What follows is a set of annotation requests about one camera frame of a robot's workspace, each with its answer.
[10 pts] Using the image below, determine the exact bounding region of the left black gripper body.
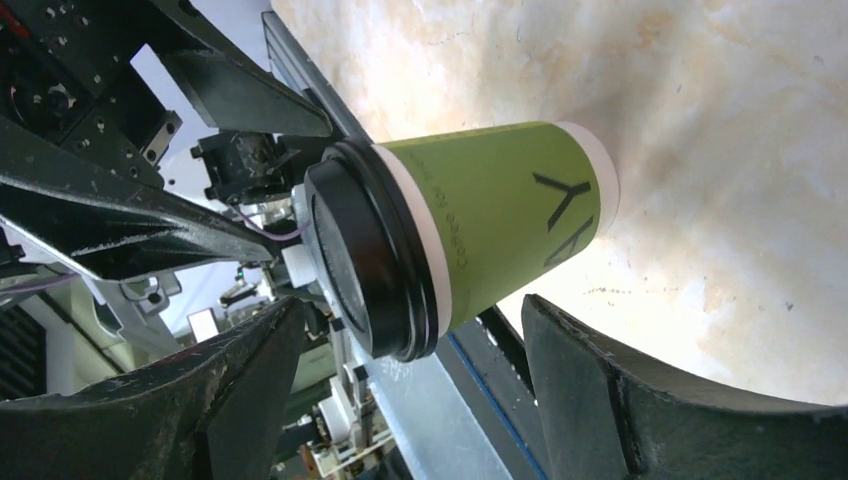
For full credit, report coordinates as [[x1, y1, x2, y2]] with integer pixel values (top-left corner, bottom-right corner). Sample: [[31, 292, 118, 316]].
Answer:
[[1, 1, 182, 187]]

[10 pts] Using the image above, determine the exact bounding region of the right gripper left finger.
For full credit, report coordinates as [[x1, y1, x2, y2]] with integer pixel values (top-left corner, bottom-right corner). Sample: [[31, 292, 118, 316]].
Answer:
[[1, 299, 306, 479]]

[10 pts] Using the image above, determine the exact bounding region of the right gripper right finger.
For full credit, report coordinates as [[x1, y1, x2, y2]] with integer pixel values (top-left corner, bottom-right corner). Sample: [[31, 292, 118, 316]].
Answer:
[[521, 295, 847, 479]]

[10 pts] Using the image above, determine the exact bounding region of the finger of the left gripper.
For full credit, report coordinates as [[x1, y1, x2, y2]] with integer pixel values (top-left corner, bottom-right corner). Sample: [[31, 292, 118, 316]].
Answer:
[[1, 118, 278, 281], [145, 1, 332, 137]]

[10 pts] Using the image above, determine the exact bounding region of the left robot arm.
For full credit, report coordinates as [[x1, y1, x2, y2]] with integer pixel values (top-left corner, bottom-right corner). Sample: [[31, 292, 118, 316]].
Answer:
[[1, 1, 333, 281]]

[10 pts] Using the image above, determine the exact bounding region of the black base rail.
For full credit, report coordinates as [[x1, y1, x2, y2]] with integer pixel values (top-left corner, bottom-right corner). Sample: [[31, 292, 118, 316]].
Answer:
[[264, 9, 551, 480]]

